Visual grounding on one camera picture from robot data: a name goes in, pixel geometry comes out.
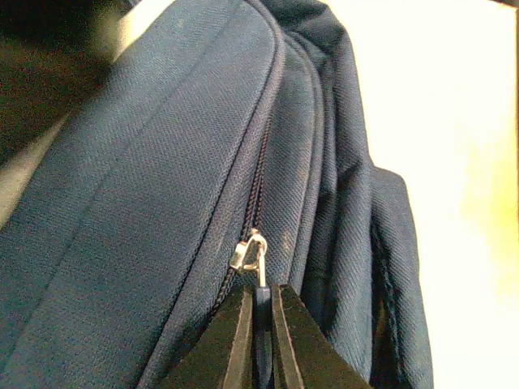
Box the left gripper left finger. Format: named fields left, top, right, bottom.
left=158, top=287, right=253, bottom=389

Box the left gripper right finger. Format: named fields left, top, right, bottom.
left=272, top=284, right=371, bottom=389

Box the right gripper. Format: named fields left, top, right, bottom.
left=1, top=0, right=134, bottom=163

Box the navy blue backpack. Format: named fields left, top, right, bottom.
left=1, top=1, right=434, bottom=388

